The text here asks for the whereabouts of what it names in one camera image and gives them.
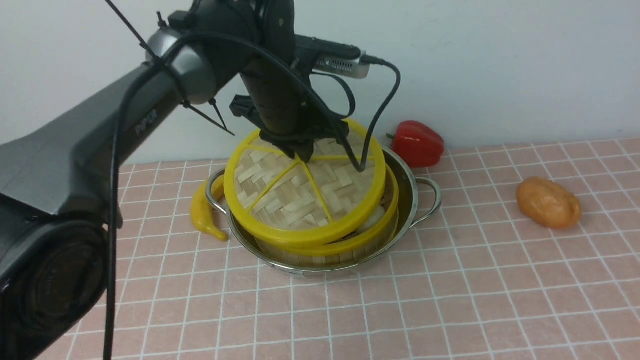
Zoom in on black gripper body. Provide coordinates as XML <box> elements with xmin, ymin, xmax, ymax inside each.
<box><xmin>230</xmin><ymin>57</ymin><xmax>338</xmax><ymax>162</ymax></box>

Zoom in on yellow bamboo steamer lid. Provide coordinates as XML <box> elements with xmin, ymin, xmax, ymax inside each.
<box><xmin>223</xmin><ymin>130</ymin><xmax>387</xmax><ymax>248</ymax></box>

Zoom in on yellow rimmed bamboo steamer basket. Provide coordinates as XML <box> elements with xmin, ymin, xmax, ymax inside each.
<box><xmin>255</xmin><ymin>165</ymin><xmax>399</xmax><ymax>268</ymax></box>

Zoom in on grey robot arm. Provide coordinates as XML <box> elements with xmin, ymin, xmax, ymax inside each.
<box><xmin>1</xmin><ymin>0</ymin><xmax>349</xmax><ymax>360</ymax></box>

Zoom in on stainless steel pot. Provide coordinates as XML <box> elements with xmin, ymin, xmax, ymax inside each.
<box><xmin>225</xmin><ymin>147</ymin><xmax>442</xmax><ymax>280</ymax></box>

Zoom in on yellow banana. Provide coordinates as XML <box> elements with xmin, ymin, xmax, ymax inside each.
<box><xmin>189</xmin><ymin>170</ymin><xmax>229</xmax><ymax>242</ymax></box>

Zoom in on red bell pepper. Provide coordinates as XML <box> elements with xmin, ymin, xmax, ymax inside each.
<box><xmin>386</xmin><ymin>120</ymin><xmax>445</xmax><ymax>169</ymax></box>

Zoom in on white bun right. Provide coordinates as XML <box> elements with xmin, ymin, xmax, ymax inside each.
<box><xmin>356</xmin><ymin>204</ymin><xmax>386</xmax><ymax>234</ymax></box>

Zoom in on brown potato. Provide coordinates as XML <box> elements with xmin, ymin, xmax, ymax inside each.
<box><xmin>515</xmin><ymin>177</ymin><xmax>583</xmax><ymax>229</ymax></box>

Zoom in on pink checkered tablecloth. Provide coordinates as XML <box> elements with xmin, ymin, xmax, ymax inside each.
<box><xmin>35</xmin><ymin>139</ymin><xmax>640</xmax><ymax>360</ymax></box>

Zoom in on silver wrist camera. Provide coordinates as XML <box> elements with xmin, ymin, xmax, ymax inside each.
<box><xmin>293</xmin><ymin>34</ymin><xmax>370</xmax><ymax>79</ymax></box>

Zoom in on black camera cable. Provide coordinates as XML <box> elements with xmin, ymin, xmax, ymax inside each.
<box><xmin>102</xmin><ymin>31</ymin><xmax>402</xmax><ymax>360</ymax></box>

